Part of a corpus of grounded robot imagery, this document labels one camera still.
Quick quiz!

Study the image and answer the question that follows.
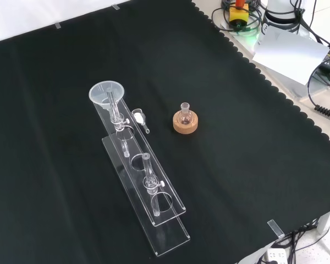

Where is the clear plastic funnel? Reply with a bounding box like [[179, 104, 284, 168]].
[[88, 80, 126, 116]]

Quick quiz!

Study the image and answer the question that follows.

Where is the clear glass weighing funnel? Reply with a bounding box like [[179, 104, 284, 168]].
[[131, 108, 151, 135]]

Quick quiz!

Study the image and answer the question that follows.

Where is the clear acrylic funnel stand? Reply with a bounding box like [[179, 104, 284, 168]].
[[92, 87, 191, 257]]

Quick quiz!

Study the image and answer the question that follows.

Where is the small round-bottom glass flask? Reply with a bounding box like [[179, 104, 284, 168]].
[[177, 102, 194, 125]]

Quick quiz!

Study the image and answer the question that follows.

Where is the black bench cloth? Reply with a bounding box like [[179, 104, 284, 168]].
[[0, 0, 330, 264]]

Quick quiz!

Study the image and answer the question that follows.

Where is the yellow stop button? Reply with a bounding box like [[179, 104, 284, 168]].
[[228, 0, 250, 30]]

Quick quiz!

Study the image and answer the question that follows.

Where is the pale board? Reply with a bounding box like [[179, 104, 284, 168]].
[[252, 26, 330, 86]]

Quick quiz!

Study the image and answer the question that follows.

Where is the white power strip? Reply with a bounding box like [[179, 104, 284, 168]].
[[263, 247, 288, 264]]

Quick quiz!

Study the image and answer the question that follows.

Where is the cork ring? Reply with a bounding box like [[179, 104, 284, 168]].
[[172, 109, 199, 135]]

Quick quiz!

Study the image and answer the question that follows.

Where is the black coiled cable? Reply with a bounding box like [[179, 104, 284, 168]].
[[307, 62, 330, 122]]

